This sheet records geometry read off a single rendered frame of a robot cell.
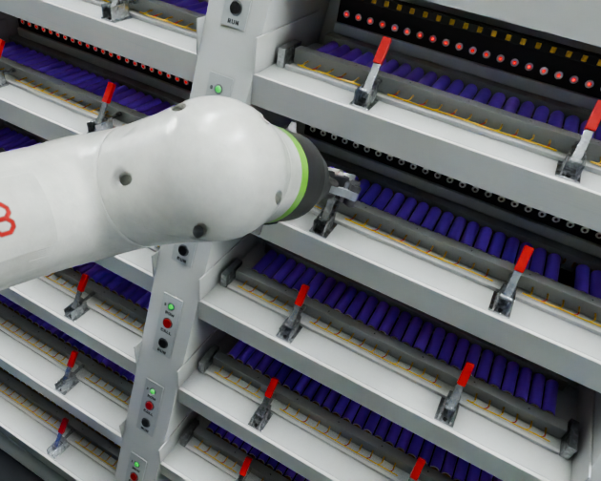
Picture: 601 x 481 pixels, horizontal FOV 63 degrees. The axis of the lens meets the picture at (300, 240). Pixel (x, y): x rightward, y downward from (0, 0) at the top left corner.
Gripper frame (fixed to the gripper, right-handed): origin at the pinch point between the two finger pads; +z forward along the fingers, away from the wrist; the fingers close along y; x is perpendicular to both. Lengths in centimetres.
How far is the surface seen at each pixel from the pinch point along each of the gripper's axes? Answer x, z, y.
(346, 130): 7.0, -2.6, -0.7
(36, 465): -92, 17, -51
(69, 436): -79, 17, -44
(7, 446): -93, 18, -61
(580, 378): -11.9, 0.6, 38.7
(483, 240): -1.0, 8.7, 21.5
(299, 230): -8.7, -0.9, -2.6
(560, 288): -2.8, 4.8, 32.8
